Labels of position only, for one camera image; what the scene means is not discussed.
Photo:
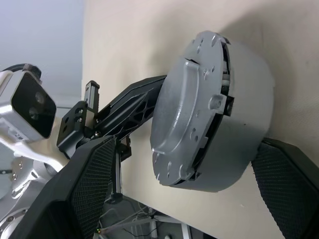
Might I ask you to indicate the grey motor housing copper coils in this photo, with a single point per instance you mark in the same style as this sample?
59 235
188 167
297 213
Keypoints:
244 112

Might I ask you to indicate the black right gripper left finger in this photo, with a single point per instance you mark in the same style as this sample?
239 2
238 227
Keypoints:
74 189

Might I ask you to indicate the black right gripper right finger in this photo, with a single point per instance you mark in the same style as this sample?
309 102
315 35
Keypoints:
291 189

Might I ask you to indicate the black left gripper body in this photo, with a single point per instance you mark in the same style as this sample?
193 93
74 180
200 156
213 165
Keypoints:
72 127

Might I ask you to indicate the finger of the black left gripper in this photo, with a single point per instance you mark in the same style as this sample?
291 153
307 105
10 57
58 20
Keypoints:
129 107

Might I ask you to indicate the grey depth camera module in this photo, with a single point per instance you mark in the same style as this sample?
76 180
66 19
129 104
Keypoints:
32 104

